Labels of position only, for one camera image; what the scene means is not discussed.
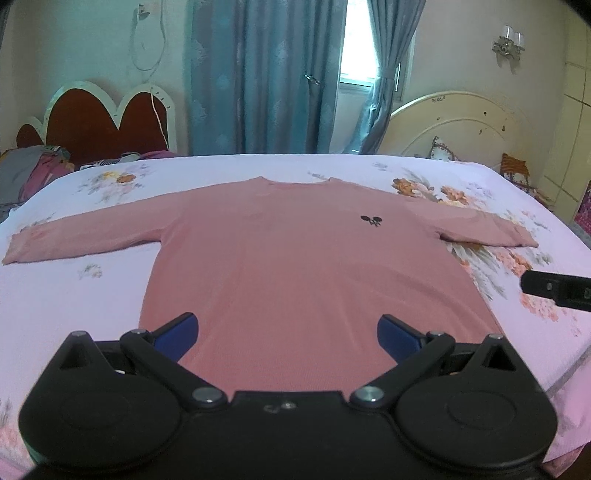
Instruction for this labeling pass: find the pink long-sleeve shirt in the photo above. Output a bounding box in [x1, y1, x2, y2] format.
[4, 177, 534, 394]

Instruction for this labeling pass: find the pile of clothes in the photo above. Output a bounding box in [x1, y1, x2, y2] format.
[0, 145, 75, 221]

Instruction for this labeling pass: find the cream wardrobe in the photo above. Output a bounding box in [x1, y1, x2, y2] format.
[538, 12, 590, 223]

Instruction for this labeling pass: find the white floral bed sheet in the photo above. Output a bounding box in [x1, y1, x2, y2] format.
[1, 155, 590, 479]

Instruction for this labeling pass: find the orange patterned pillow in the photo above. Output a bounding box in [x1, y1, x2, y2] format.
[500, 153, 531, 191]

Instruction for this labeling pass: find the cream round headboard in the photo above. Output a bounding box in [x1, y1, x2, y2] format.
[378, 91, 532, 171]

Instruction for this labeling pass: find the patterned cushion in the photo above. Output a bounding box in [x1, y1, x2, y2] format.
[430, 136, 458, 162]

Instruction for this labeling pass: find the red white scalloped headboard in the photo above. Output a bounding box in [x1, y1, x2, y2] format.
[16, 81, 177, 167]

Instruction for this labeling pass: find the teal curtain left panel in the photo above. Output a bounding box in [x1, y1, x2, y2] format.
[188, 0, 348, 155]

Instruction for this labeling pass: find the teal curtain panel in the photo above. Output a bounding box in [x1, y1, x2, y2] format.
[358, 0, 426, 154]
[188, 0, 348, 155]

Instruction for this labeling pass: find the teal curtain right panel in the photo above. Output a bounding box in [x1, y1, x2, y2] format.
[358, 0, 426, 154]

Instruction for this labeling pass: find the wall sconce lamp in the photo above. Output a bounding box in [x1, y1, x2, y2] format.
[492, 25, 525, 62]

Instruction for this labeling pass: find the white hanging cable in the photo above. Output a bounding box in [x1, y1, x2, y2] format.
[130, 3, 170, 151]

